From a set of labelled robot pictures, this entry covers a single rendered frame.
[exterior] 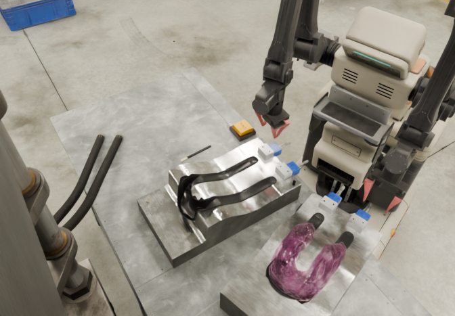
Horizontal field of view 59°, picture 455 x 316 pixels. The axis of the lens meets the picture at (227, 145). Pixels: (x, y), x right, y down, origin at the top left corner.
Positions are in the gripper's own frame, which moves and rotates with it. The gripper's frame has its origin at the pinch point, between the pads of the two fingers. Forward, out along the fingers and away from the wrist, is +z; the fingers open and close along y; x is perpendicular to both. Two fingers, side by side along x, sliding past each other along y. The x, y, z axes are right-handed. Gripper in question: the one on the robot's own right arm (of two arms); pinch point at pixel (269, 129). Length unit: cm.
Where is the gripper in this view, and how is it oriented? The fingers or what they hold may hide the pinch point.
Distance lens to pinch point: 139.4
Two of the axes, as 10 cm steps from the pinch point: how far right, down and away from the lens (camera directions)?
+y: 5.4, 6.3, -5.6
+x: 8.4, -3.7, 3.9
